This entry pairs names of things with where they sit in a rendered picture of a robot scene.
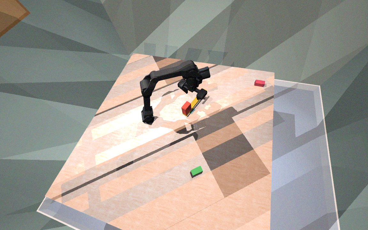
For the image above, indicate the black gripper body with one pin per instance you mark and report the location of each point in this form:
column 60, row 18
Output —
column 200, row 93

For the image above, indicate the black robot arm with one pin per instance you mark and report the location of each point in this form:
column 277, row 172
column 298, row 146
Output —
column 188, row 70

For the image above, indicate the green block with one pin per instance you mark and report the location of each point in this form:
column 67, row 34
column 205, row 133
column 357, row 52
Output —
column 196, row 171

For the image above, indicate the red rectangular block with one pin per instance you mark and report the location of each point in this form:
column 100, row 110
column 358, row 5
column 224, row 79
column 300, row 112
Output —
column 259, row 83

